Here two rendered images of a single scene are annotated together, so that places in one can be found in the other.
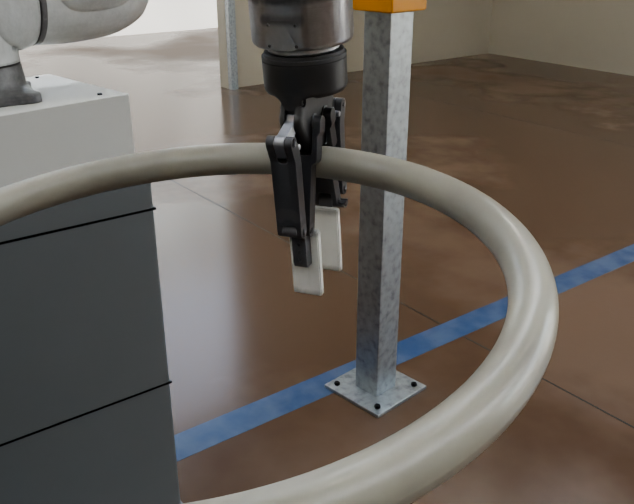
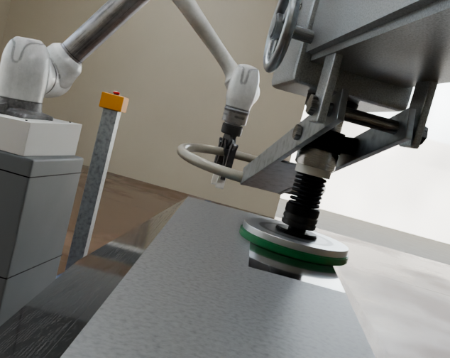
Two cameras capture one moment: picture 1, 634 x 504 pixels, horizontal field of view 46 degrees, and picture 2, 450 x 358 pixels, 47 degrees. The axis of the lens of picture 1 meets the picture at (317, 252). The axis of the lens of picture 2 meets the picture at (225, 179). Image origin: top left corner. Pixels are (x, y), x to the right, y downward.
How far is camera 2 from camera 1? 1.48 m
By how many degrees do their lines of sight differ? 48
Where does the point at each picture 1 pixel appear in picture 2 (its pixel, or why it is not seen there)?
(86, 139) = (69, 139)
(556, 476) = not seen: hidden behind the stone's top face
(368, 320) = (77, 251)
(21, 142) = (58, 136)
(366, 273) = (81, 226)
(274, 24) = (238, 118)
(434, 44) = not seen: outside the picture
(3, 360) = (35, 229)
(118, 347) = (57, 232)
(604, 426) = not seen: hidden behind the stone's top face
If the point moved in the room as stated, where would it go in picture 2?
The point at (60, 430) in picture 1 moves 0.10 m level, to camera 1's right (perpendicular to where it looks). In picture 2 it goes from (35, 269) to (60, 269)
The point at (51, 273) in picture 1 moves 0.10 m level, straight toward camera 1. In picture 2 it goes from (56, 192) to (77, 200)
